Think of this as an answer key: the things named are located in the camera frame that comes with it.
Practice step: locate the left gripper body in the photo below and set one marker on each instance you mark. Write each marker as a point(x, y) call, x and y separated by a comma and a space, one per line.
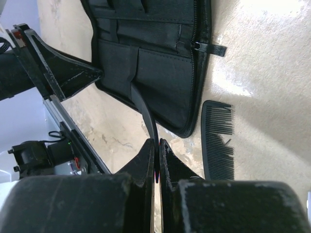
point(17, 65)

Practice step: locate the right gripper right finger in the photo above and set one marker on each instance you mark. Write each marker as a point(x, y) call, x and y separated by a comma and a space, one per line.
point(190, 204)

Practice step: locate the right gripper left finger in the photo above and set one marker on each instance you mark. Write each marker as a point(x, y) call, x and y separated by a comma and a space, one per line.
point(103, 203)

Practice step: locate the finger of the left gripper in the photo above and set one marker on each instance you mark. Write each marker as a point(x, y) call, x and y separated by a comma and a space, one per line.
point(59, 74)

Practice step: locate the black straight comb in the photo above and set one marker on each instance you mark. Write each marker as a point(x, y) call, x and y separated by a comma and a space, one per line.
point(150, 123)

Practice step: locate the black handled comb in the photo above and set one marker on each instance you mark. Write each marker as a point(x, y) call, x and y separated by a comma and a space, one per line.
point(216, 120)

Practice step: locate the black tool case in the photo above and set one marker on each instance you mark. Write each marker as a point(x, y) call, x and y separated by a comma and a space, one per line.
point(161, 47)

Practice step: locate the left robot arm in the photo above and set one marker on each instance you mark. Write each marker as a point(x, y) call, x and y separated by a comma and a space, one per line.
point(26, 61)

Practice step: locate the aluminium rail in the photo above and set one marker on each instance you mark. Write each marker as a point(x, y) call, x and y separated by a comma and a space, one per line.
point(83, 158)

